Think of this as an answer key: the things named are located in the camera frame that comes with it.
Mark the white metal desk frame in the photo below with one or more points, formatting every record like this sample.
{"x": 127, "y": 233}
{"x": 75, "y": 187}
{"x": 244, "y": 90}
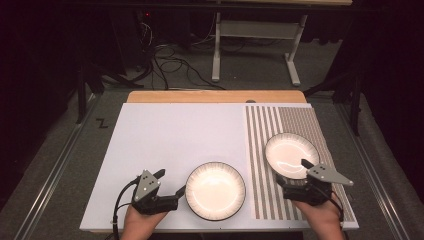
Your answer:
{"x": 256, "y": 29}

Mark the black stand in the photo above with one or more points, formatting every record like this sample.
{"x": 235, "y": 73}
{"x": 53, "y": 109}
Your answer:
{"x": 356, "y": 100}
{"x": 81, "y": 90}

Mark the person's left hand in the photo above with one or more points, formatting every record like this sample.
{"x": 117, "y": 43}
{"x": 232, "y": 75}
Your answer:
{"x": 140, "y": 226}

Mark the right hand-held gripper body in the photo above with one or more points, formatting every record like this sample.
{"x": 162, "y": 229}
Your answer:
{"x": 308, "y": 193}

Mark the metal floor rail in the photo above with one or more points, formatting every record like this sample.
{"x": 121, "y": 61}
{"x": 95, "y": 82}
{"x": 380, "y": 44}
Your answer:
{"x": 50, "y": 180}
{"x": 373, "y": 173}

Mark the white board with striped area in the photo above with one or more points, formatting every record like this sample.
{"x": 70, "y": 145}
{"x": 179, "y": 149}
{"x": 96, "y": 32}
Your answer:
{"x": 173, "y": 140}

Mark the dark round table grommet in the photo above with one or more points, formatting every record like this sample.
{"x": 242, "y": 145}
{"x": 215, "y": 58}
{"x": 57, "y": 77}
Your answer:
{"x": 250, "y": 101}

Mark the person's right hand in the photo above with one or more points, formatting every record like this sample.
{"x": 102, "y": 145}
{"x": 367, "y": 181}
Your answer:
{"x": 321, "y": 221}

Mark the dark computer case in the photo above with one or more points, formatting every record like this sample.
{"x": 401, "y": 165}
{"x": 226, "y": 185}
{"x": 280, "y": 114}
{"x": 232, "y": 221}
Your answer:
{"x": 128, "y": 36}

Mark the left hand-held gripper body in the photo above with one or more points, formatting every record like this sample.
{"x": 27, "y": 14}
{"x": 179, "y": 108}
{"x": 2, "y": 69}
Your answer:
{"x": 153, "y": 204}

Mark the white plate with dark rim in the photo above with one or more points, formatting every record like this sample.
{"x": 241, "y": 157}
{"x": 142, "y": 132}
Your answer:
{"x": 290, "y": 151}
{"x": 215, "y": 191}

